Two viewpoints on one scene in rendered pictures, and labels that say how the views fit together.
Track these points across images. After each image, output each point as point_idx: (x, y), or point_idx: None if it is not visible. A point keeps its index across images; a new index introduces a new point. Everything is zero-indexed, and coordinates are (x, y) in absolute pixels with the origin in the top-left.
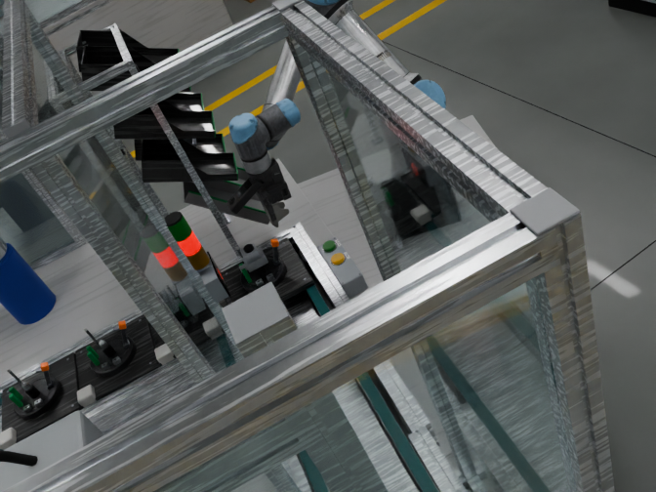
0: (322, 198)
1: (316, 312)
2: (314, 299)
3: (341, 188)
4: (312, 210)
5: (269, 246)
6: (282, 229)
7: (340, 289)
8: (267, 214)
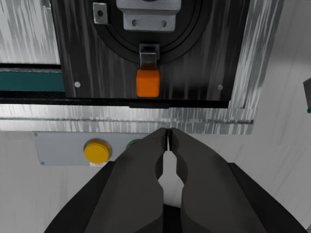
0: (300, 161)
1: None
2: (35, 77)
3: (289, 185)
4: (292, 142)
5: (141, 62)
6: (303, 88)
7: (22, 126)
8: (184, 163)
